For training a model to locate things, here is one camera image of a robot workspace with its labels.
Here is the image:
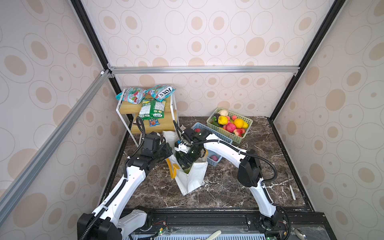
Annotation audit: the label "yellow bell pepper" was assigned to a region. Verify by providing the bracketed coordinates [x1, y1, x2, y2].
[218, 116, 229, 126]

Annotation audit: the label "green plastic fruit basket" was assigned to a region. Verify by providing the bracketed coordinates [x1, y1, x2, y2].
[207, 107, 253, 144]

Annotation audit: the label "horizontal aluminium frame bar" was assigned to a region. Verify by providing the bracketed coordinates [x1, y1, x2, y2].
[110, 66, 300, 75]

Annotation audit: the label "white grocery bag yellow handles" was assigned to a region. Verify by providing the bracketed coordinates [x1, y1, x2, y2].
[163, 131, 208, 196]

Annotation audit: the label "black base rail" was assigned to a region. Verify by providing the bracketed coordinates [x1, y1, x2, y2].
[78, 208, 337, 240]

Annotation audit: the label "white pen on table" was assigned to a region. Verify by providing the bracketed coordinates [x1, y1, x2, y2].
[289, 185, 297, 201]

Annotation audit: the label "green snack packet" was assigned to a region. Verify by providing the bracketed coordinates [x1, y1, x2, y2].
[138, 99, 167, 120]

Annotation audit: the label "red green candy bag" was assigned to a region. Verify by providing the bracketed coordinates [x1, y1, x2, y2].
[116, 87, 147, 105]

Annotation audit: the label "left slanted aluminium frame bar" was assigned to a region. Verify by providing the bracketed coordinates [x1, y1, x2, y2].
[1, 69, 111, 225]

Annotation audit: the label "blue plastic vegetable basket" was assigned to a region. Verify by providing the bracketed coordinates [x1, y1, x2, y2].
[190, 122, 234, 168]

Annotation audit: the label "pink dragon fruit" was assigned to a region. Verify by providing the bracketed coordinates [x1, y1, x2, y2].
[226, 123, 237, 133]

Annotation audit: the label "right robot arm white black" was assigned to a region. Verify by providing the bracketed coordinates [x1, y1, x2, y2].
[175, 127, 288, 231]

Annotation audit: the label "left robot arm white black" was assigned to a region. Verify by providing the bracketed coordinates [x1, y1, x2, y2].
[77, 132, 173, 240]

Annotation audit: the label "small blue red candy packet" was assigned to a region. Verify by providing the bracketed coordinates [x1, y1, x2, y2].
[149, 119, 160, 127]

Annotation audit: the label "white wire wooden shelf rack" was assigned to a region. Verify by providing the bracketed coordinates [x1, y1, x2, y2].
[116, 88, 179, 137]

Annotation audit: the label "teal Fox's candy bag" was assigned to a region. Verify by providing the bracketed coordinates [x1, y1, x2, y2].
[146, 85, 175, 102]

